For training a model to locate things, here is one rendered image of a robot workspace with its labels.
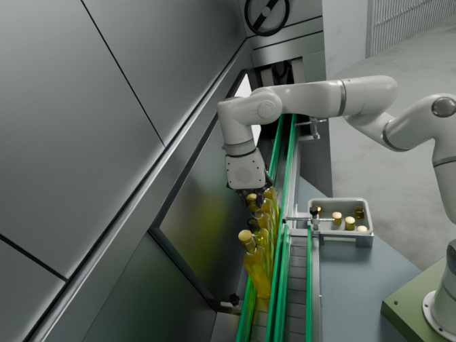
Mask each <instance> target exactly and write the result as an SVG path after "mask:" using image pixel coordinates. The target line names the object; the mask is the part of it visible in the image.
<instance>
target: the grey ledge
mask: <svg viewBox="0 0 456 342"><path fill-rule="evenodd" d="M239 322H240V316H237V315H233V314H229V313H222V312H217V315H216V320H215V323H214V328H213V331H212V335H211V338H210V342H235V340H236V336H237V332H238V326H239Z"/></svg>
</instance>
